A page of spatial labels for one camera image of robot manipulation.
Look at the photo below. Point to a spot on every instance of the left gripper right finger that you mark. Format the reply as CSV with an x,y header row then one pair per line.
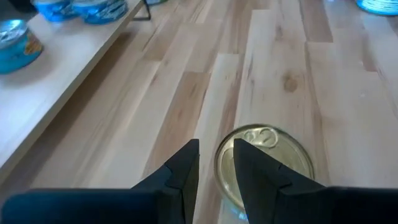
x,y
280,202

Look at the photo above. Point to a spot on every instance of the teal yellowfin tuna can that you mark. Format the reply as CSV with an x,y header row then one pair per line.
x,y
18,53

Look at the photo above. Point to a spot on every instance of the green label can gold lid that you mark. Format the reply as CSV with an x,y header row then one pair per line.
x,y
292,155

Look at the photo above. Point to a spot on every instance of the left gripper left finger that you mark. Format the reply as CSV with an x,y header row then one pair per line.
x,y
174,189

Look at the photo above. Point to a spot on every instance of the wooden shelf black metal frame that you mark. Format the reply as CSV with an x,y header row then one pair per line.
x,y
62,62

